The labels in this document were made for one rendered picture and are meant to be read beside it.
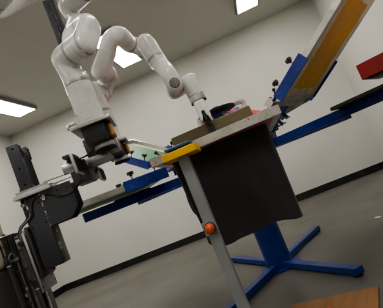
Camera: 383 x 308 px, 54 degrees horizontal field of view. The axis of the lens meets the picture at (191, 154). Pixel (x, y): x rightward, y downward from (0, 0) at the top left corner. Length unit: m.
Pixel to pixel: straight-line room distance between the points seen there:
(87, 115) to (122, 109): 5.43
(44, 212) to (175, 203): 5.00
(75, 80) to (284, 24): 5.59
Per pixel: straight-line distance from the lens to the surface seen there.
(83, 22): 1.42
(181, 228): 6.48
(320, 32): 2.38
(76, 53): 1.37
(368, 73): 2.36
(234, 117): 1.67
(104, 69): 1.82
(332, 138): 6.40
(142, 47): 1.78
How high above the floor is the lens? 0.79
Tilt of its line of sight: 5 degrees up
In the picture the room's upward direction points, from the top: 22 degrees counter-clockwise
